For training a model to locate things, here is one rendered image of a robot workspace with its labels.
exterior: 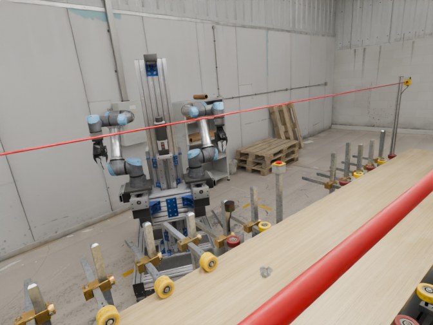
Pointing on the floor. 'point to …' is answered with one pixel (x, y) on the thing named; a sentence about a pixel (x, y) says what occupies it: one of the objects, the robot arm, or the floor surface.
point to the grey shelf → (218, 169)
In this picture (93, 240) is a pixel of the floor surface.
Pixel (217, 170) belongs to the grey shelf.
